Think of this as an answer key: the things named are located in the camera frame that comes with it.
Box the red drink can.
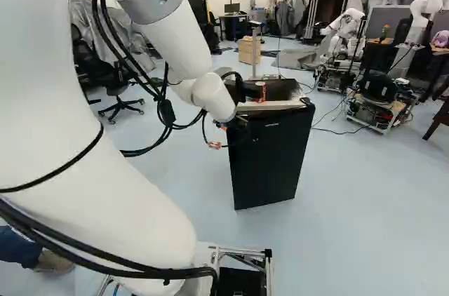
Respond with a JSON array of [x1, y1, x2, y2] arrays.
[[255, 81, 268, 104]]

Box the black fridge door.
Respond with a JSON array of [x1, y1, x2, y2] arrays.
[[225, 99, 316, 211]]

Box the black mini fridge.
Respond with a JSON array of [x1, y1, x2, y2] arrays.
[[235, 77, 310, 114]]

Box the grey pole stand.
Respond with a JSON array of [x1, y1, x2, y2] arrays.
[[244, 19, 281, 81]]

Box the wooden box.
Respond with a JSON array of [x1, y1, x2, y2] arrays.
[[238, 36, 264, 65]]

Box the black office chair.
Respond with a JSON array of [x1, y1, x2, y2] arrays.
[[69, 24, 146, 125]]

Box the grey cover sheet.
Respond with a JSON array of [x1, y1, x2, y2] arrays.
[[68, 0, 159, 72]]

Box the equipment cart with black box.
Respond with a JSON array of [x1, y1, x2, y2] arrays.
[[345, 70, 418, 135]]

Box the white robot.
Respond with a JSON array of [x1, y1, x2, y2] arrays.
[[315, 8, 368, 93], [408, 0, 449, 44]]

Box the person's legs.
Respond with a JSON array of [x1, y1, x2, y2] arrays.
[[0, 224, 75, 274]]

